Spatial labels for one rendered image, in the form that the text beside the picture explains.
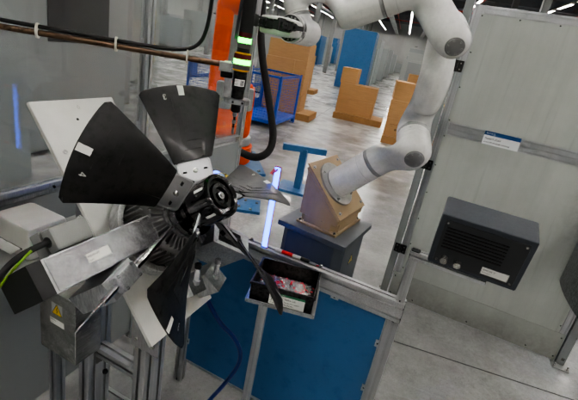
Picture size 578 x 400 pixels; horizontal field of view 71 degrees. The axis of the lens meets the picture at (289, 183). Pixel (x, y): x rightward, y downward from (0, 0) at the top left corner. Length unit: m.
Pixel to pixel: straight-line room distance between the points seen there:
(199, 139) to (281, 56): 8.03
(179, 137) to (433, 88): 0.79
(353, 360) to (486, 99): 1.73
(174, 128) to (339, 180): 0.71
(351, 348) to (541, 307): 1.71
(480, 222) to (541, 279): 1.75
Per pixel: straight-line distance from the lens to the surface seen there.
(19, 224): 1.45
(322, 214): 1.61
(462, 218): 1.28
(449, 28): 1.26
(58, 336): 1.44
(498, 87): 2.72
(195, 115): 1.17
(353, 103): 10.24
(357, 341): 1.62
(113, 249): 1.01
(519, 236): 1.30
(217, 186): 1.05
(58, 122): 1.23
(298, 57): 9.00
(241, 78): 1.07
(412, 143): 1.43
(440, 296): 3.09
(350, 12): 1.30
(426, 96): 1.40
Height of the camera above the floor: 1.62
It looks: 19 degrees down
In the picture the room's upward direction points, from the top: 11 degrees clockwise
